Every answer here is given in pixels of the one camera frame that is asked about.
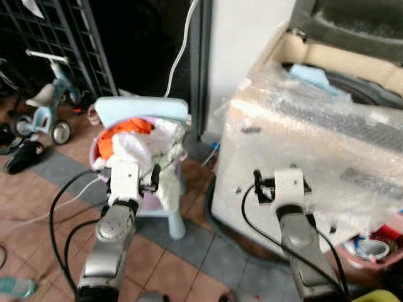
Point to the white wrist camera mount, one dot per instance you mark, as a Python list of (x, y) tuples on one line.
[(289, 189), (124, 182)]

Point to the pale green cloth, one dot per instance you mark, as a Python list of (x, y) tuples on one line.
[(171, 182)]

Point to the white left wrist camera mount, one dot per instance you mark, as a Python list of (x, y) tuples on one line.
[(124, 182)]

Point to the clear bubble wrap cover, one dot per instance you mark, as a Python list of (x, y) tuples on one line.
[(327, 132)]

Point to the light blue plastic child chair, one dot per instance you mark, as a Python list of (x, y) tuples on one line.
[(141, 108)]

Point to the yellow plastic item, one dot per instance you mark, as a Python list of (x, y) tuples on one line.
[(381, 296)]

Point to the dark door frame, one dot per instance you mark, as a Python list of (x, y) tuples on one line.
[(201, 63)]

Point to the white and blue bowl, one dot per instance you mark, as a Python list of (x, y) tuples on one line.
[(368, 248)]

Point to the black metal grille gate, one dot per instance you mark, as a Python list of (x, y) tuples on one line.
[(63, 38)]

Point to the beige top-load washing machine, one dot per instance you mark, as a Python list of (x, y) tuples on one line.
[(252, 157)]

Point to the orange cloth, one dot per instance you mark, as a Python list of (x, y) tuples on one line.
[(129, 128)]

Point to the light blue cloth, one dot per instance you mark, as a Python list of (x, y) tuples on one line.
[(312, 77)]

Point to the black shoe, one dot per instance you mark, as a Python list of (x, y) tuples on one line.
[(22, 157)]

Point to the white cloth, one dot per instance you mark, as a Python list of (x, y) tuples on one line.
[(135, 148)]

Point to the grey washing machine lid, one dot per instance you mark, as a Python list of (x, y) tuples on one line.
[(352, 25)]

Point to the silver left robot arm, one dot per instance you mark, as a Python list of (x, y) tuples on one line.
[(107, 251)]

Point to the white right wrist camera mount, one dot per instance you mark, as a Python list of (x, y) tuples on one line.
[(289, 189)]

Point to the white hanging rag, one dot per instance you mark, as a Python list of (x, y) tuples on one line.
[(33, 6)]

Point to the pink plastic basin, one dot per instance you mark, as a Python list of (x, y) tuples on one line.
[(393, 236)]

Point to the clear plastic bottle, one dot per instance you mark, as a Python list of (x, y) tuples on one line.
[(17, 287)]

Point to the blue child tricycle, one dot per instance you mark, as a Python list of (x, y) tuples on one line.
[(53, 94)]

